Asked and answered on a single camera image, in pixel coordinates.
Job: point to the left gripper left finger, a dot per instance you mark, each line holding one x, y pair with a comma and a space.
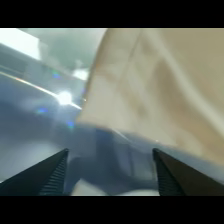
40, 178

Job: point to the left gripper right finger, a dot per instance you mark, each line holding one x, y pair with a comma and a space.
186, 181

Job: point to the brown pants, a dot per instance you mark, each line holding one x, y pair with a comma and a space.
166, 90

